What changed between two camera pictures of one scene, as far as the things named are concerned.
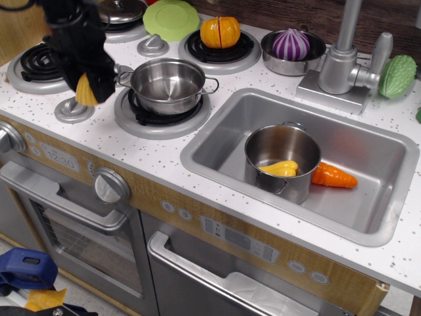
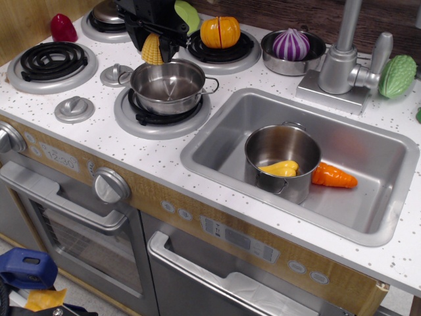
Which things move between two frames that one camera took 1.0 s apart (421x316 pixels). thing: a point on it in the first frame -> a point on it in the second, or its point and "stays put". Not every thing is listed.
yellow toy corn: x=84 y=95 -> x=152 y=52
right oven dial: x=110 y=186 stays put
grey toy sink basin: x=384 y=161 stays put
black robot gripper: x=79 y=41 -> x=144 y=18
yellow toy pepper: x=282 y=168 stays put
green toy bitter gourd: x=397 y=74 stays put
